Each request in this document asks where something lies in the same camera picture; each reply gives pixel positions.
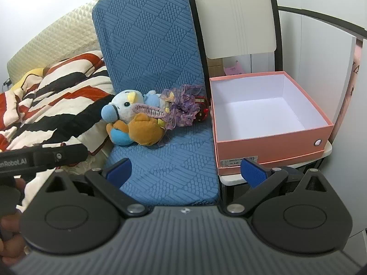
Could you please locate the red and black toy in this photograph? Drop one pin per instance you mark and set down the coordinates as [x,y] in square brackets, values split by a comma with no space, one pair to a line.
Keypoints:
[202,115]

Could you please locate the pink cardboard box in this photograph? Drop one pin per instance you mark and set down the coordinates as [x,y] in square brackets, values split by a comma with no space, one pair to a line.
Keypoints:
[272,146]

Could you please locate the pink hair claw clip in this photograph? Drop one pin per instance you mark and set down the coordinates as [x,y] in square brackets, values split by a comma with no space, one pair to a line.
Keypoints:
[149,109]

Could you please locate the purple lace scrunchie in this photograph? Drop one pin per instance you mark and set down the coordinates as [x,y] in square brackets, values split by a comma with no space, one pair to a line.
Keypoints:
[183,106]

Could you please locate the beige plastic chair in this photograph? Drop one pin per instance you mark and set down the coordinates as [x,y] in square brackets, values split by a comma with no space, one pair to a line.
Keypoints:
[235,20]

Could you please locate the person's left hand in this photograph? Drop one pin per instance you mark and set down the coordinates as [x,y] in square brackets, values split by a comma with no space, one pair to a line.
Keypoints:
[10,235]

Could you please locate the pink printed banner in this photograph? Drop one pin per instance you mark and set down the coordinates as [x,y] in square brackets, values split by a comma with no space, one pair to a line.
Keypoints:
[351,86]

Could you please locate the black curved frame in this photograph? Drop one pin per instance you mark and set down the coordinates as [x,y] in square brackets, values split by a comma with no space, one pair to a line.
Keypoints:
[329,17]

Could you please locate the light blue penguin plush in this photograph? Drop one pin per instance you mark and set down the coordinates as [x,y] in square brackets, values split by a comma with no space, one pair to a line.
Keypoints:
[123,103]

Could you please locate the blue quilted mat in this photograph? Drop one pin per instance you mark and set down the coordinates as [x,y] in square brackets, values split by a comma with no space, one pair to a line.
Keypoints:
[149,48]

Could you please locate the yellow pillow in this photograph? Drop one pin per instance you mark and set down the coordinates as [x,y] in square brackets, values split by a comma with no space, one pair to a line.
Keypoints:
[28,76]

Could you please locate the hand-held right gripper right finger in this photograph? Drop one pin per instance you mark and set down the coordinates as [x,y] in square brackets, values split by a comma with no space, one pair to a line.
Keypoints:
[252,174]

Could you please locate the cream quilted headboard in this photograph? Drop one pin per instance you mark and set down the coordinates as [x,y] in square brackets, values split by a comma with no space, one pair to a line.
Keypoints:
[57,34]

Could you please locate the orange and blue plush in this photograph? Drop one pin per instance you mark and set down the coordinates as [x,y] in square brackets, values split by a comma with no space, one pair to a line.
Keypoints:
[143,131]

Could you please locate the striped red black white blanket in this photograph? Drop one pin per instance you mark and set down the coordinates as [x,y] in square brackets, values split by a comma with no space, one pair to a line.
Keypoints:
[57,100]

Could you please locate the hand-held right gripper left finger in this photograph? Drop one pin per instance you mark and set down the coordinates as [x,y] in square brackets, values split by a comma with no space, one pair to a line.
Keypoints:
[121,170]

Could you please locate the pink paper sheet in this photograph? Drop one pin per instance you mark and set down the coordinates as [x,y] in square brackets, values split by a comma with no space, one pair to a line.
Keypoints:
[233,69]

